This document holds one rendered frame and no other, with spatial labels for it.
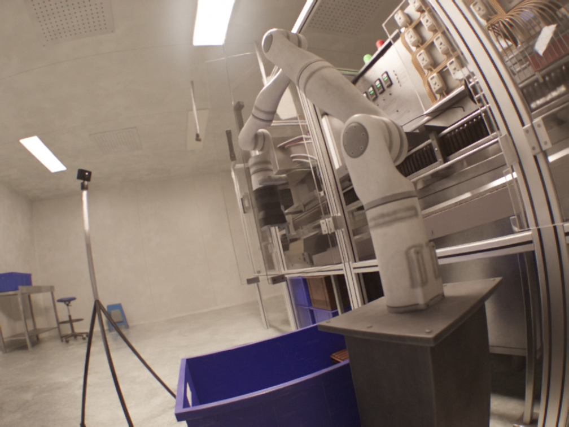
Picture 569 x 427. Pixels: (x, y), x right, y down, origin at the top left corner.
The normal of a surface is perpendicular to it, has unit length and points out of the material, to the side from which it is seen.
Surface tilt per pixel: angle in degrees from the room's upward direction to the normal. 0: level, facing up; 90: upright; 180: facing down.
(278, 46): 88
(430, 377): 90
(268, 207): 99
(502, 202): 90
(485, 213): 90
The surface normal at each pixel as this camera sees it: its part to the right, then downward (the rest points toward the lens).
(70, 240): 0.32, -0.22
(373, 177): -0.77, 0.07
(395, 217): -0.35, -0.07
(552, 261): -0.92, 0.15
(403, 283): -0.58, 0.00
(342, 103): -0.49, 0.44
